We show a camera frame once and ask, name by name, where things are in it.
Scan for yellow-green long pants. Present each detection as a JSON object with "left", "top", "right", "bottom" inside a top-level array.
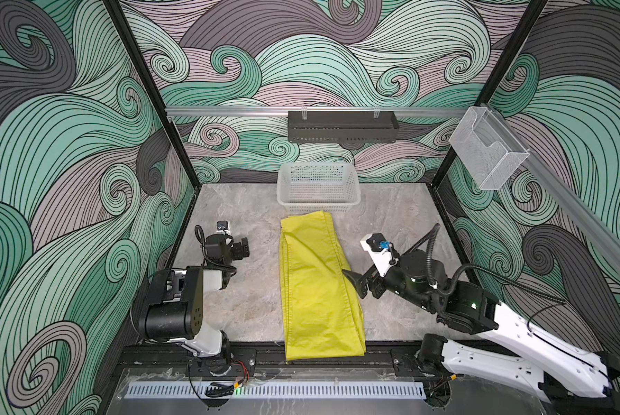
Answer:
[{"left": 279, "top": 211, "right": 366, "bottom": 361}]

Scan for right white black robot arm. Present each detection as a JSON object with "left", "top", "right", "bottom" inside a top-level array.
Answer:
[{"left": 343, "top": 224, "right": 620, "bottom": 414}]

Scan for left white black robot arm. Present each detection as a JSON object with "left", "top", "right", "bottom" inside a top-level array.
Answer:
[{"left": 129, "top": 221, "right": 250, "bottom": 375}]

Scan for white plastic mesh basket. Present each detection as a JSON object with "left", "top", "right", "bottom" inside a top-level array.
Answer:
[{"left": 276, "top": 163, "right": 361, "bottom": 215}]

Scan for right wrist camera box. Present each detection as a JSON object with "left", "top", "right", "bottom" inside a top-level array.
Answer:
[{"left": 360, "top": 233, "right": 399, "bottom": 278}]

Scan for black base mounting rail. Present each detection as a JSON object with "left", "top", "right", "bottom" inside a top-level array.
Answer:
[{"left": 116, "top": 341, "right": 442, "bottom": 380}]

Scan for black perforated wall tray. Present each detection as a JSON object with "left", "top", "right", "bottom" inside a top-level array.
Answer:
[{"left": 288, "top": 112, "right": 400, "bottom": 145}]

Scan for back aluminium rail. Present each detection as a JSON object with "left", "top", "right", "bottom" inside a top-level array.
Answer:
[{"left": 165, "top": 105, "right": 467, "bottom": 119}]

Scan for aluminium rail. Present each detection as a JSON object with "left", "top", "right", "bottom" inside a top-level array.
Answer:
[
  {"left": 165, "top": 105, "right": 467, "bottom": 119},
  {"left": 481, "top": 104, "right": 620, "bottom": 278}
]

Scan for clear acrylic wall holder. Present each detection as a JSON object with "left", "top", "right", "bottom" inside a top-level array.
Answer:
[{"left": 449, "top": 105, "right": 529, "bottom": 190}]

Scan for white slotted cable duct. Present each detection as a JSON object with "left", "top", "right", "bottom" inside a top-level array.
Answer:
[{"left": 124, "top": 380, "right": 426, "bottom": 400}]

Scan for right aluminium rail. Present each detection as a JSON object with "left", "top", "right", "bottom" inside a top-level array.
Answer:
[{"left": 481, "top": 104, "right": 620, "bottom": 278}]

